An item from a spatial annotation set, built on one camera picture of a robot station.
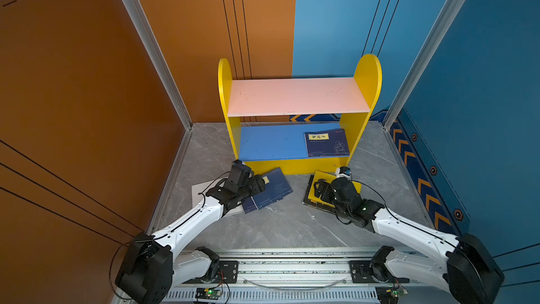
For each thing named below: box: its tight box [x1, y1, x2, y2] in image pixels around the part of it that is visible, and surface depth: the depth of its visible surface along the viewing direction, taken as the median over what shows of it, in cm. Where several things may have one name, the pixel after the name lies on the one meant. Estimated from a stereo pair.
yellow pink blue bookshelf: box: [217, 53, 383, 176], surface depth 81 cm
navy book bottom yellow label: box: [241, 196, 258, 214], surface depth 87 cm
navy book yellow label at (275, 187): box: [251, 167, 294, 211], surface depth 93 cm
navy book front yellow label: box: [305, 128, 351, 157], surface depth 94 cm
